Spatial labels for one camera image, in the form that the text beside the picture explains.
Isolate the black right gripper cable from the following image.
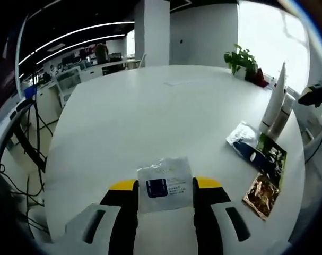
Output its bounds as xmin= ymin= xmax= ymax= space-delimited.
xmin=304 ymin=129 xmax=322 ymax=163

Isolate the dark red bag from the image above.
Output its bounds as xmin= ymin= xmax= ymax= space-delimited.
xmin=245 ymin=67 xmax=270 ymax=88

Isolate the green potted plant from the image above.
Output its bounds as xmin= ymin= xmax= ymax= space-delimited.
xmin=223 ymin=43 xmax=258 ymax=78

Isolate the green black skincare sachet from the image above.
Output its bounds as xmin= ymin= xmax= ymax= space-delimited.
xmin=251 ymin=132 xmax=288 ymax=187

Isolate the small white skincare sachet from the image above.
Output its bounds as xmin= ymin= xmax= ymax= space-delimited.
xmin=136 ymin=156 xmax=194 ymax=214

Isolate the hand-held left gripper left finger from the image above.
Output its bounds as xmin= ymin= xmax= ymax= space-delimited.
xmin=65 ymin=178 xmax=140 ymax=255

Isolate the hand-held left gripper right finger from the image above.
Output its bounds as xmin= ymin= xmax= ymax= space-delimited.
xmin=192 ymin=175 xmax=259 ymax=255

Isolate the long ceiling light strip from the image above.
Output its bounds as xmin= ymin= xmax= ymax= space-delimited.
xmin=37 ymin=33 xmax=129 ymax=65
xmin=18 ymin=21 xmax=135 ymax=65

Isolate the small white skincare spray bottle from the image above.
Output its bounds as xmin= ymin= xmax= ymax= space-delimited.
xmin=267 ymin=94 xmax=297 ymax=140

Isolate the white skincare tube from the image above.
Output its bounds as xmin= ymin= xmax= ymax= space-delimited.
xmin=259 ymin=61 xmax=288 ymax=132

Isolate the blue box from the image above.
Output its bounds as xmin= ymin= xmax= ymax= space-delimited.
xmin=23 ymin=86 xmax=38 ymax=100

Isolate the background white mesh chair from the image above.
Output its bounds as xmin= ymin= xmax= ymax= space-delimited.
xmin=55 ymin=67 xmax=81 ymax=100

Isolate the silver blue skincare sachet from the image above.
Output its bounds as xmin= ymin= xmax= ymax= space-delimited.
xmin=225 ymin=121 xmax=269 ymax=167

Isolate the row of white office desks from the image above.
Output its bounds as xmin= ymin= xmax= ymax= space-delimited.
xmin=22 ymin=57 xmax=142 ymax=107

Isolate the gold foil skincare sachet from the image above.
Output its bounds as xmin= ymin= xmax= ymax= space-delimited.
xmin=241 ymin=173 xmax=281 ymax=221

